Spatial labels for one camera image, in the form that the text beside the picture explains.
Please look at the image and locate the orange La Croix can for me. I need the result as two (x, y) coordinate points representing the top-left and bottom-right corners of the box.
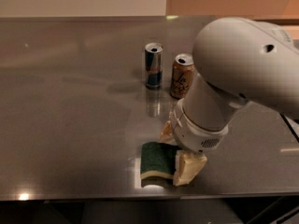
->
(170, 53), (195, 99)

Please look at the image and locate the green and yellow sponge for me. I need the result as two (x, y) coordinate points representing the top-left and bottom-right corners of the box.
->
(140, 142), (179, 179)

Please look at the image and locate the adjacent grey table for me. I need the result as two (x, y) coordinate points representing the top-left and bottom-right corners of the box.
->
(281, 115), (299, 143)

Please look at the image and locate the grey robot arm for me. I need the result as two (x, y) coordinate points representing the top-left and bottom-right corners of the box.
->
(169, 17), (299, 186)

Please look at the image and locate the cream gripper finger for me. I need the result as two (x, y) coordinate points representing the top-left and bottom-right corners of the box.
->
(173, 150), (207, 187)
(159, 120), (175, 144)

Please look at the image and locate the blue silver redbull can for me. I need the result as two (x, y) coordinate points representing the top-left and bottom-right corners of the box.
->
(145, 43), (164, 90)

